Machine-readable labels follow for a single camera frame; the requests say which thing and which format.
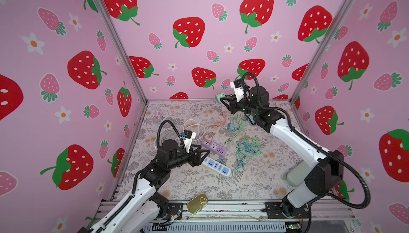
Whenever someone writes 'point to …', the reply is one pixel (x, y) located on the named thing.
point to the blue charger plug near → (231, 126)
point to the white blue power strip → (217, 166)
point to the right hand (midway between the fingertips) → (222, 96)
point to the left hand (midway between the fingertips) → (205, 149)
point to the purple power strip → (214, 148)
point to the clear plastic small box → (157, 115)
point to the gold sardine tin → (197, 202)
